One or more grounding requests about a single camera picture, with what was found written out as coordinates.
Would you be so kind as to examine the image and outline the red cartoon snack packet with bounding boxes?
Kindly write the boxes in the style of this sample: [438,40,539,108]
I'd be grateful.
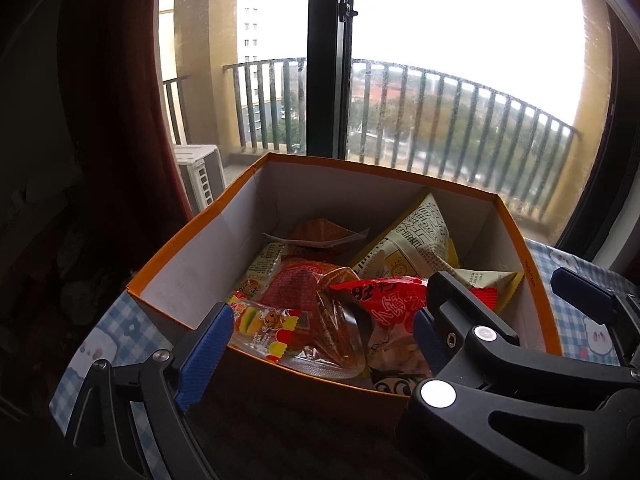
[329,275,441,397]

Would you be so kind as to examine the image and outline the blue checked bear tablecloth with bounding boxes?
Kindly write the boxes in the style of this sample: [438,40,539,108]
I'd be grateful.
[50,240,626,480]

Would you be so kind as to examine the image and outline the small olive snack packet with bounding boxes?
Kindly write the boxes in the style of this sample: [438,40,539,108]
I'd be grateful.
[452,266,524,313]

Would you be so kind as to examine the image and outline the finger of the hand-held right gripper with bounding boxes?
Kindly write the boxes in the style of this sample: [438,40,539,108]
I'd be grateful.
[408,270,640,480]
[551,266,640,367]

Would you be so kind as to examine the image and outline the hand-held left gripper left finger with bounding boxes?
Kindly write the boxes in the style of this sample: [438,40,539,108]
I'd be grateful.
[64,301,237,480]

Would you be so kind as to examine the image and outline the large yellow snack bag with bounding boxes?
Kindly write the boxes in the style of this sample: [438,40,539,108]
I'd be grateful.
[349,191,461,281]

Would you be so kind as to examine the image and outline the clear red label chili packet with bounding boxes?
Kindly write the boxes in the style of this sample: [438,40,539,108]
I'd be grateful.
[257,256,368,366]

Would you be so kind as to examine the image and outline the beige apartment building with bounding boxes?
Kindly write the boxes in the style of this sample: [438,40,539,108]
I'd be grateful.
[237,0,307,153]

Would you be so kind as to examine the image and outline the metal balcony railing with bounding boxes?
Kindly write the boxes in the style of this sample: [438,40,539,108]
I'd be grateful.
[162,57,583,221]

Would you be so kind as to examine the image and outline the white air conditioner unit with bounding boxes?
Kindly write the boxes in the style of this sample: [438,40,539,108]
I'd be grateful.
[172,144,227,213]

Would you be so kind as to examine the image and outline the dark red curtain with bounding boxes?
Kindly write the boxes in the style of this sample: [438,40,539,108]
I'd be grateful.
[57,0,196,271]

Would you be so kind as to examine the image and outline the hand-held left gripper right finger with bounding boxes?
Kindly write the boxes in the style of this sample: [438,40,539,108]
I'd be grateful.
[413,306,445,377]

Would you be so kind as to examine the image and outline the clear brown snack packet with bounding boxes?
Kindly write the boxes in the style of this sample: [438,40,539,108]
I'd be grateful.
[261,217,372,252]

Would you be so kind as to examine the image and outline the small clear yellow candy packet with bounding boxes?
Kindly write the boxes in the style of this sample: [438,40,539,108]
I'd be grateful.
[227,294,372,380]

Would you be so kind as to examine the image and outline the orange cardboard box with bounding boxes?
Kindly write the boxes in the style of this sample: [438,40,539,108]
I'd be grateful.
[126,151,563,428]

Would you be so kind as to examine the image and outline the black window frame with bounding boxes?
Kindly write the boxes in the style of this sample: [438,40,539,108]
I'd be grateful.
[306,0,640,273]

